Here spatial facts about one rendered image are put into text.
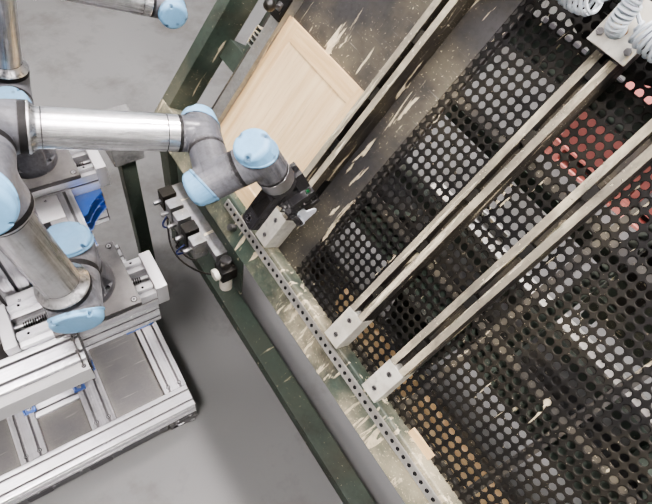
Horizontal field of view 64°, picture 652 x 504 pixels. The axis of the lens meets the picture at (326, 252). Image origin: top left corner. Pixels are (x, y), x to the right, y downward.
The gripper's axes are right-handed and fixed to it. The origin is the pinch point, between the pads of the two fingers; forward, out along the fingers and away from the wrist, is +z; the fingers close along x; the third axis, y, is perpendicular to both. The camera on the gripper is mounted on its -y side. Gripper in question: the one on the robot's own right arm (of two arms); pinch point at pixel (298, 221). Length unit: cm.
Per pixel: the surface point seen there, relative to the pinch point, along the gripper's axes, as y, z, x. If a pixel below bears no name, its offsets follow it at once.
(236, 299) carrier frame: -47, 104, 42
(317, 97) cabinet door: 26, 20, 43
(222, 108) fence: 0, 30, 71
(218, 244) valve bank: -30, 49, 38
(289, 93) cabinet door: 21, 22, 53
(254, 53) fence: 19, 20, 72
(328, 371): -19, 43, -24
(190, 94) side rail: -8, 39, 94
